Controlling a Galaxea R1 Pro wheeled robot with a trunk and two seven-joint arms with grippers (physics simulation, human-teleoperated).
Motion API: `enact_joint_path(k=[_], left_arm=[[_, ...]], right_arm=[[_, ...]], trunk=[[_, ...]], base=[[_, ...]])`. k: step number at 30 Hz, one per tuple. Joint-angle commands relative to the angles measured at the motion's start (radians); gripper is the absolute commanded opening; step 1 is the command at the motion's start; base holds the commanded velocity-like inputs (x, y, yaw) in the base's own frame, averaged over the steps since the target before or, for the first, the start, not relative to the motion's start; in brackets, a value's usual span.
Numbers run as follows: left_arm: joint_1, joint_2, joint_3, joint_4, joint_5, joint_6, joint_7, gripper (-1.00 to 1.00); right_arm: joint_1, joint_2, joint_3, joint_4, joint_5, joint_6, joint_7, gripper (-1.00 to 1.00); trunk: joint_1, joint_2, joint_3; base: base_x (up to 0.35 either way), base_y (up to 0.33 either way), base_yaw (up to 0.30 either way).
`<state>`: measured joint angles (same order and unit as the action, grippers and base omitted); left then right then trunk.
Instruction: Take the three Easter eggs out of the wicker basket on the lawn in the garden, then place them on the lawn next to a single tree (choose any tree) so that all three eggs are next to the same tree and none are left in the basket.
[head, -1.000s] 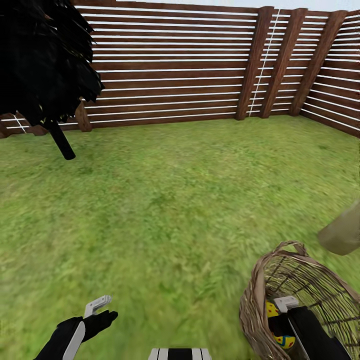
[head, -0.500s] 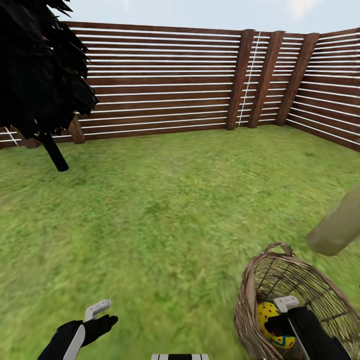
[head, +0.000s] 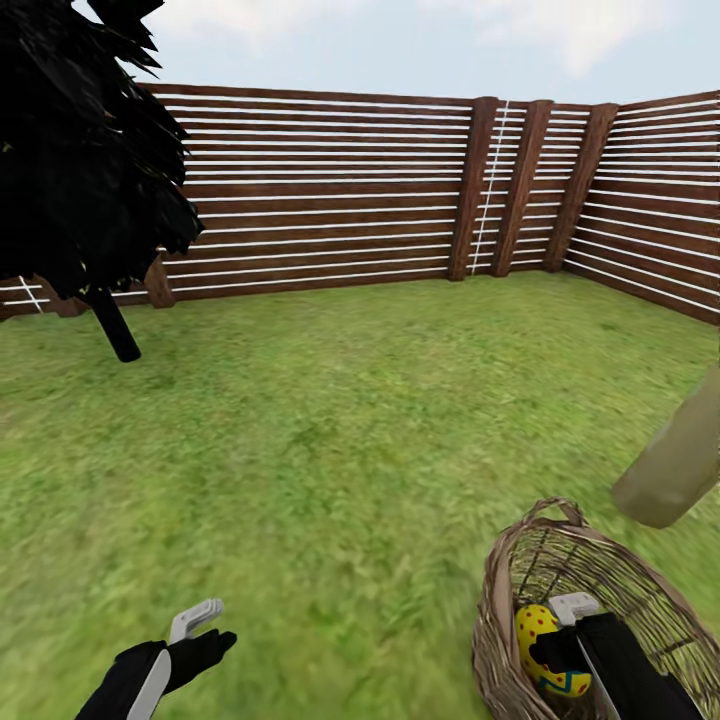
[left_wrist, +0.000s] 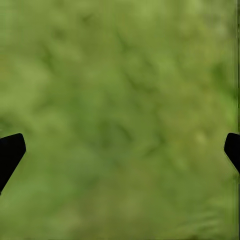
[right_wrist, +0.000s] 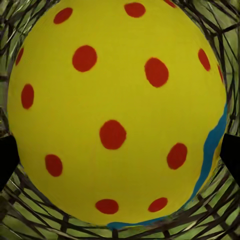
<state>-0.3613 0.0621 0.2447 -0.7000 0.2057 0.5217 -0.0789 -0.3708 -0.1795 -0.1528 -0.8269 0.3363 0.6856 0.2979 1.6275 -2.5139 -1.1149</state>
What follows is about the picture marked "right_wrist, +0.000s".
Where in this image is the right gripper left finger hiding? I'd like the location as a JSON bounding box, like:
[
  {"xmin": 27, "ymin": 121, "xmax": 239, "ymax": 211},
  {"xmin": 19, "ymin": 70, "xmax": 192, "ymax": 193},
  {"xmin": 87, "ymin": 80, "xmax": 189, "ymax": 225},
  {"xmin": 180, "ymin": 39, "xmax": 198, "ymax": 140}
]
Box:
[{"xmin": 0, "ymin": 135, "xmax": 20, "ymax": 193}]

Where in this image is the wicker basket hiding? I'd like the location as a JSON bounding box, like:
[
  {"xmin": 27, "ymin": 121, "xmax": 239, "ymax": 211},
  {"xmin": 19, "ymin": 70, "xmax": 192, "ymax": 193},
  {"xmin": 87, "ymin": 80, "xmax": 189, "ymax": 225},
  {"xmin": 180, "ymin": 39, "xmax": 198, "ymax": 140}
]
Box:
[{"xmin": 0, "ymin": 0, "xmax": 240, "ymax": 240}]

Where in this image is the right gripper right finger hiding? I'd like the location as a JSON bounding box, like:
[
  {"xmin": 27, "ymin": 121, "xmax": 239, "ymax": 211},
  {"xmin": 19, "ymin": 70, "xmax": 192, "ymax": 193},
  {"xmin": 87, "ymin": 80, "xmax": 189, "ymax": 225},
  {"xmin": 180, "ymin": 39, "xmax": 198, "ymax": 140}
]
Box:
[{"xmin": 220, "ymin": 133, "xmax": 240, "ymax": 186}]

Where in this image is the easter egg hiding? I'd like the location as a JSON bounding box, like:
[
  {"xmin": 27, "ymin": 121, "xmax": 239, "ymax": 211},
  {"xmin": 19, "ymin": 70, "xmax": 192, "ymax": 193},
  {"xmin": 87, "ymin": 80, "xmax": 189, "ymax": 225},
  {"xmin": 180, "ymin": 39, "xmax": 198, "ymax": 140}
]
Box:
[{"xmin": 7, "ymin": 0, "xmax": 228, "ymax": 229}]

